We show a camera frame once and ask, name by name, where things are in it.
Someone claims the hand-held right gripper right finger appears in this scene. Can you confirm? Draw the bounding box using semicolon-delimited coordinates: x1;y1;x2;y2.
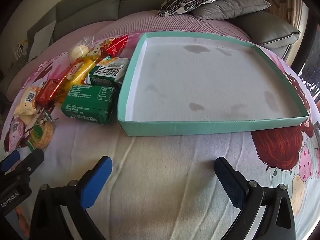
214;156;297;240

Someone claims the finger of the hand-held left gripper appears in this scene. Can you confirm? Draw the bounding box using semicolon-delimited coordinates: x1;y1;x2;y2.
0;150;20;173
10;149;45;182

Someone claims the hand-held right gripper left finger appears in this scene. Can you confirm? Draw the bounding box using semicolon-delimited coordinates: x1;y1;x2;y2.
29;156;113;240

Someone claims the pink snack packet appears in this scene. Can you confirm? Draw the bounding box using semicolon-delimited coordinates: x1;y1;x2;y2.
4;117;25;153

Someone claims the beige wafer packet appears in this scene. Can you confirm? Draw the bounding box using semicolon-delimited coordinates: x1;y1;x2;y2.
14;86;40;117

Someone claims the red gold-pattern packet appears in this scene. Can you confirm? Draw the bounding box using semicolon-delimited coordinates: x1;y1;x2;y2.
51;59;84;103

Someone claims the yellow snack packet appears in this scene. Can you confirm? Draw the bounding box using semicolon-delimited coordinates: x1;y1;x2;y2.
66;56;100;85

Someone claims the teal cardboard box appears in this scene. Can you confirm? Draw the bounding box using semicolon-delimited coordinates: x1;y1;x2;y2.
117;31;310;137

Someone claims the green and white snack packet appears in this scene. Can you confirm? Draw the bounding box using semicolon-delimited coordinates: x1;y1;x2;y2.
89;57;130;87

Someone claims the round pastry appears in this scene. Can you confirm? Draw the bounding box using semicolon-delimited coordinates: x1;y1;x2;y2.
69;36;97;63

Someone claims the person's left hand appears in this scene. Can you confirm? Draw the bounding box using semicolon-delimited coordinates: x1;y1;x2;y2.
14;206;32;239

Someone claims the green and orange cracker packet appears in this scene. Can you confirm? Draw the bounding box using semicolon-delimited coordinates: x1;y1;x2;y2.
26;120;55;152

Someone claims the pink printed blanket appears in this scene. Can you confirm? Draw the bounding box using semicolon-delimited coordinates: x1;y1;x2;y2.
0;30;320;240

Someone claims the small shiny red packet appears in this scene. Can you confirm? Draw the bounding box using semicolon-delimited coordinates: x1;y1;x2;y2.
36;79;62;105

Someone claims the light grey cushion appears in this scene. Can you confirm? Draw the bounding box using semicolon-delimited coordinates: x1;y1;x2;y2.
27;20;57;62

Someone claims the black metal rack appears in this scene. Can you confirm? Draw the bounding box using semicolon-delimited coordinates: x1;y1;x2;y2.
299;60;320;98

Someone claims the red packet white label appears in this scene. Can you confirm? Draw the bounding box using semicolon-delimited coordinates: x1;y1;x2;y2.
104;34;129;57

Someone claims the grey sofa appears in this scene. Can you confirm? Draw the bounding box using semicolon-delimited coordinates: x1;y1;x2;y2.
5;0;300;63

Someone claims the grey pillow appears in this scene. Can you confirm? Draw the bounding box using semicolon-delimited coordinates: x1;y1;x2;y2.
191;0;272;20

